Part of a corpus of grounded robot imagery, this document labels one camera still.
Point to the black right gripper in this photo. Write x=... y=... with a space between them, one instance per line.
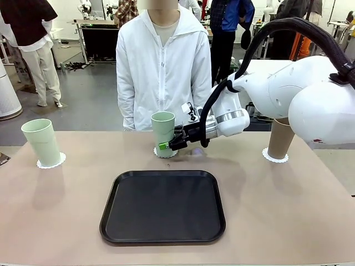
x=191 y=134

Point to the tall light green cup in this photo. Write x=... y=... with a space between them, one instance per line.
x=162 y=130
x=41 y=141

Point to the white paper doily coaster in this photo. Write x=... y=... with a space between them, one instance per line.
x=274 y=160
x=62 y=159
x=156 y=153

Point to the tall brown cup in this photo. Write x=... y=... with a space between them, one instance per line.
x=280 y=138

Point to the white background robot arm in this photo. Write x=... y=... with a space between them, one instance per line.
x=268 y=11

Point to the person's left forearm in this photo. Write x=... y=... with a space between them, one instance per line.
x=201 y=97

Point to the person's right forearm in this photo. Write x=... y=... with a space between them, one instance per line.
x=127 y=110

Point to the person in white jacket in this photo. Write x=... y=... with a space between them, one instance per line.
x=163 y=69

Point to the black plastic serving tray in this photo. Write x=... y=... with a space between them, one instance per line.
x=163 y=210

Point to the steel and black mug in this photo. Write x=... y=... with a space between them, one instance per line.
x=249 y=108

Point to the white folding table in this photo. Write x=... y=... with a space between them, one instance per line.
x=266 y=66

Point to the black hanging bag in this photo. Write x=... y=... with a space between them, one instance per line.
x=245 y=40

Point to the person in blue shirt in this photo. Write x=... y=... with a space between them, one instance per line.
x=230 y=16

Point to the person in plaid shirt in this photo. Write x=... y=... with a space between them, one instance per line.
x=126 y=12

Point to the person in orange trousers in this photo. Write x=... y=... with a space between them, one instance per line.
x=303 y=44

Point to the person in dark jacket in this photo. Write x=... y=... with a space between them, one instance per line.
x=288 y=8

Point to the white cylindrical floor unit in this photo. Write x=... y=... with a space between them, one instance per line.
x=8 y=94

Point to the person black shirt beige trousers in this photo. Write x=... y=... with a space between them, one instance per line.
x=30 y=41

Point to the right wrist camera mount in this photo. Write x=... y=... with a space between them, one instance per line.
x=191 y=110

